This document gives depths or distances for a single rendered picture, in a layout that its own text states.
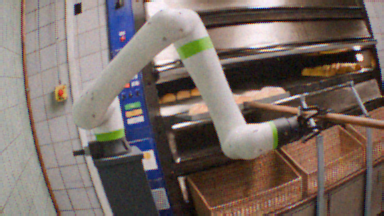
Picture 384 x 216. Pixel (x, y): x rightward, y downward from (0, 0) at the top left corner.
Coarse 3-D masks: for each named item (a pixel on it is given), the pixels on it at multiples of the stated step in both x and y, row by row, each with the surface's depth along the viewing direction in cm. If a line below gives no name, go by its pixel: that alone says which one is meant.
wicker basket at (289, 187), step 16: (256, 160) 313; (272, 160) 315; (192, 176) 306; (208, 176) 307; (224, 176) 308; (240, 176) 310; (256, 176) 311; (272, 176) 312; (288, 176) 293; (192, 192) 301; (208, 192) 305; (224, 192) 306; (240, 192) 308; (256, 192) 309; (272, 192) 268; (288, 192) 296; (208, 208) 264; (224, 208) 263; (240, 208) 265; (256, 208) 285; (272, 208) 269
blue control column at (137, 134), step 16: (112, 0) 290; (128, 0) 292; (112, 16) 290; (128, 16) 293; (112, 32) 291; (128, 32) 294; (112, 48) 292; (144, 128) 299; (144, 144) 299; (160, 176) 302
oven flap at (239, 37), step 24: (240, 24) 314; (264, 24) 318; (288, 24) 321; (312, 24) 326; (336, 24) 331; (360, 24) 338; (168, 48) 303; (216, 48) 307; (240, 48) 307; (264, 48) 313
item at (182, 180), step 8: (328, 128) 334; (344, 128) 336; (312, 152) 327; (240, 160) 319; (304, 160) 324; (176, 176) 311; (184, 176) 311; (264, 176) 318; (184, 184) 310; (184, 192) 308; (184, 200) 307; (192, 200) 305
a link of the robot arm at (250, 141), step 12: (240, 132) 168; (252, 132) 166; (264, 132) 167; (276, 132) 168; (228, 144) 176; (240, 144) 166; (252, 144) 165; (264, 144) 167; (276, 144) 169; (240, 156) 169; (252, 156) 167
